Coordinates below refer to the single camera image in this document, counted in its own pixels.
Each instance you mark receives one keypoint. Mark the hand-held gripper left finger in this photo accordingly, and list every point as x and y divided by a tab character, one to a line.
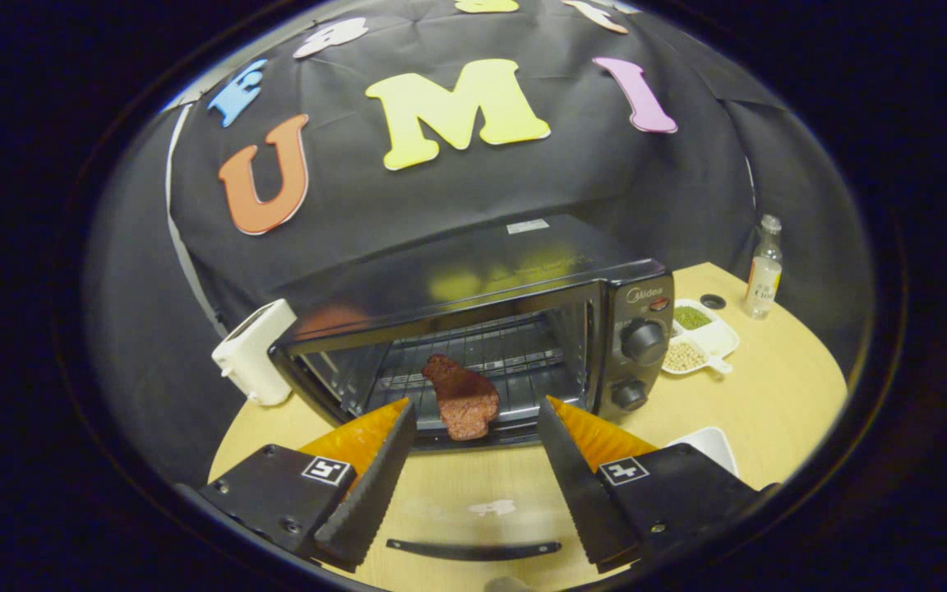
375	493

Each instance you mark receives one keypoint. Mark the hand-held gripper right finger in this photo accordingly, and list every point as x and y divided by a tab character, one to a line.
580	493

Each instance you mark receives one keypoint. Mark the brown meat piece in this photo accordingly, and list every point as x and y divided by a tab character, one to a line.
465	403

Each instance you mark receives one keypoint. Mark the black toaster oven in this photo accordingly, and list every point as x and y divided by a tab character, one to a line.
473	263

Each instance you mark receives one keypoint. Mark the white toaster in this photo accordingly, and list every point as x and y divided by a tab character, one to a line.
251	358

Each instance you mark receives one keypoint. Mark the white rectangular tray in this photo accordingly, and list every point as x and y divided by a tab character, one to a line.
712	444

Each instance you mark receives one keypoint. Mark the white divided grain dish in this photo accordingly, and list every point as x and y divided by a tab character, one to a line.
716	337

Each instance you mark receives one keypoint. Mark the small black round cap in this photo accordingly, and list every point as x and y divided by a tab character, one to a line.
713	302

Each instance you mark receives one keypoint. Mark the clear glass bottle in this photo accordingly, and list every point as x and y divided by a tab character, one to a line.
763	279

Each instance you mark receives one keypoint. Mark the black backdrop cloth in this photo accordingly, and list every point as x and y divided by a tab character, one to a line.
441	189

